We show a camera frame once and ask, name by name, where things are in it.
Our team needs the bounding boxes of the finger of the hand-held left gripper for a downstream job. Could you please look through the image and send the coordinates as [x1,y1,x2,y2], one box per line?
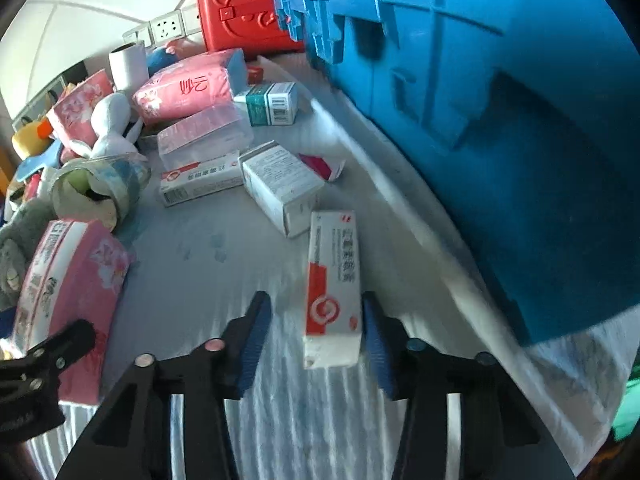
[0,319,97,407]

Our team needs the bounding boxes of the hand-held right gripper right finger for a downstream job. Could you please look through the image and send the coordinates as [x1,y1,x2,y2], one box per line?
[361,290,576,480]

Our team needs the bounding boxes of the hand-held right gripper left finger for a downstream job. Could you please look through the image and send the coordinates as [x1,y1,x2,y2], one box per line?
[55,290,273,480]

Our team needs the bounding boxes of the red white medicine box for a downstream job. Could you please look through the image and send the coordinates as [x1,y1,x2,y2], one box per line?
[159,151,246,208]
[302,210,363,370]

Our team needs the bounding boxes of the clear tape roll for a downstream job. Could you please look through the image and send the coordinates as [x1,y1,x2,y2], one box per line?
[51,155,152,232]

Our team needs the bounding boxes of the pink tissue pack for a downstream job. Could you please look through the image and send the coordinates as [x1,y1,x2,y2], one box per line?
[11,219,132,406]
[132,62,235,126]
[50,70,117,147]

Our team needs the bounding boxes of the grey plush toy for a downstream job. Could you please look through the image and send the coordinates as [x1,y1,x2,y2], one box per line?
[0,199,58,311]

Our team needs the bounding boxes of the green soft toy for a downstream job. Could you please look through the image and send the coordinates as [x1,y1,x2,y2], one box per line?
[67,169,96,198]

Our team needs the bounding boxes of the pink white small packet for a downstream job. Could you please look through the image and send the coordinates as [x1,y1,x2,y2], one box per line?
[298,153,347,182]

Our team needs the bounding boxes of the light blue plastic toy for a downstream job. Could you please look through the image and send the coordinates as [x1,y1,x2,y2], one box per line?
[14,141,65,183]

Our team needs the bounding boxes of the clear plastic tissue pack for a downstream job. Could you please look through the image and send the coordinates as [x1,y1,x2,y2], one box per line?
[157,104,255,171]

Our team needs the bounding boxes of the yellow plush duck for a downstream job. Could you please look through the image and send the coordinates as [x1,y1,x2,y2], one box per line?
[11,117,55,161]

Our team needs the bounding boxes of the green white medicine box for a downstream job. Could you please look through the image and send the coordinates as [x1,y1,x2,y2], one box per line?
[234,81,299,127]

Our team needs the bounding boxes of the blue plastic crate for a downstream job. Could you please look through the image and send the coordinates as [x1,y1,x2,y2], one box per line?
[267,0,640,346]

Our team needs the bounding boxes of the white plush rabbit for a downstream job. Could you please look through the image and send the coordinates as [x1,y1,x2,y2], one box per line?
[70,90,146,161]

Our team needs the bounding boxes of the green cloth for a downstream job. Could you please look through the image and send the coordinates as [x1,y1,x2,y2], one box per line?
[614,362,640,442]

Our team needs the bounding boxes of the light blue pack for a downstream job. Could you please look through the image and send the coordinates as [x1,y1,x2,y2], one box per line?
[225,49,249,87]

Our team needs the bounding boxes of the white paper cup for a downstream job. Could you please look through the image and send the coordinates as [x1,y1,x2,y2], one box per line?
[109,42,149,92]

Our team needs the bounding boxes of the blue plush toy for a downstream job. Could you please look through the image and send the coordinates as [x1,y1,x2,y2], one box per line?
[146,40,187,77]

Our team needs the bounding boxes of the red plastic case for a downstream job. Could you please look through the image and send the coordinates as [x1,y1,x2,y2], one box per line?
[196,0,306,56]

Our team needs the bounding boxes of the white wall socket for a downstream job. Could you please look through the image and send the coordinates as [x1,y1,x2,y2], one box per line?
[181,6,201,37]
[150,12,185,45]
[122,24,152,47]

